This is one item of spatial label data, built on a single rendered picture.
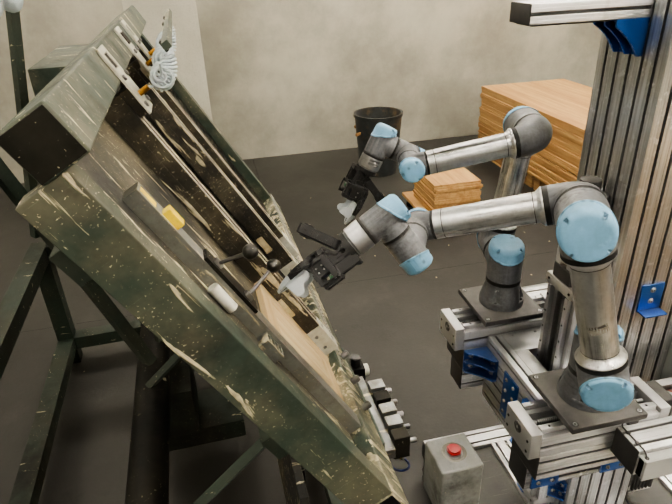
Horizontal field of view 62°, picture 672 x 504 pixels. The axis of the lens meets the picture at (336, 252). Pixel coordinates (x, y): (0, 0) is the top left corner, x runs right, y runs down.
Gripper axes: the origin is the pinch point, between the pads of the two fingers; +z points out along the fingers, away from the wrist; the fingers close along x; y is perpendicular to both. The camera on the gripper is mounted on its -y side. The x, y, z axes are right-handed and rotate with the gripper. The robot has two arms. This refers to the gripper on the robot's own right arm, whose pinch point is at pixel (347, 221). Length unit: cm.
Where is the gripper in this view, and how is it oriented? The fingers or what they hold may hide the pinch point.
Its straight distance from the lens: 197.4
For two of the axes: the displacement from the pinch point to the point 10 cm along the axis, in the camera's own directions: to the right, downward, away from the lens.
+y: -8.8, -2.9, -3.7
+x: 2.2, 4.5, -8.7
